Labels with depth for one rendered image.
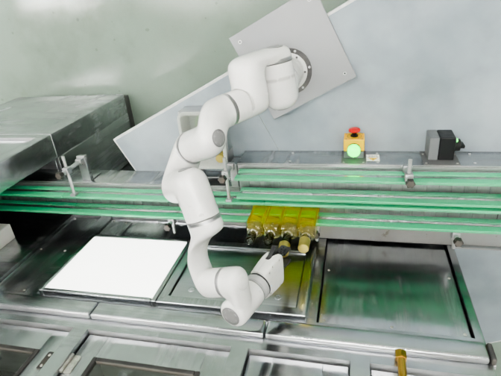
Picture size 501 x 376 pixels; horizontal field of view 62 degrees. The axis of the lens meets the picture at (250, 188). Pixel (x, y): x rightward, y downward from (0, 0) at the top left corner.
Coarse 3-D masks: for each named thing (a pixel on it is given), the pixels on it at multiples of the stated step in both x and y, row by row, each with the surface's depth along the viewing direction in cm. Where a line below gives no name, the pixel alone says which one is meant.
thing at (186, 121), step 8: (184, 112) 152; (192, 112) 151; (184, 120) 157; (192, 120) 160; (184, 128) 157; (224, 152) 155; (208, 160) 163; (200, 168) 160; (208, 168) 160; (216, 168) 159
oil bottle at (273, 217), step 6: (270, 210) 144; (276, 210) 144; (282, 210) 144; (270, 216) 141; (276, 216) 140; (282, 216) 141; (264, 222) 138; (270, 222) 137; (276, 222) 137; (264, 228) 137; (270, 228) 136; (276, 228) 136; (264, 234) 138; (276, 234) 136
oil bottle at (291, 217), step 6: (288, 210) 143; (294, 210) 143; (300, 210) 143; (288, 216) 139; (294, 216) 139; (282, 222) 137; (288, 222) 136; (294, 222) 136; (282, 228) 135; (288, 228) 134; (294, 228) 134; (282, 234) 136; (294, 234) 135
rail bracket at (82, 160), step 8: (64, 160) 159; (80, 160) 167; (88, 160) 171; (64, 168) 160; (72, 168) 163; (80, 168) 171; (88, 168) 171; (56, 176) 156; (88, 176) 172; (96, 176) 176; (72, 184) 164; (72, 192) 165
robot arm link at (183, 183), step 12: (180, 156) 107; (168, 168) 106; (180, 168) 107; (192, 168) 98; (168, 180) 101; (180, 180) 97; (192, 180) 96; (204, 180) 98; (168, 192) 101; (180, 192) 97; (192, 192) 96; (204, 192) 97; (180, 204) 99; (192, 204) 97; (204, 204) 97; (216, 204) 101; (192, 216) 97; (204, 216) 97
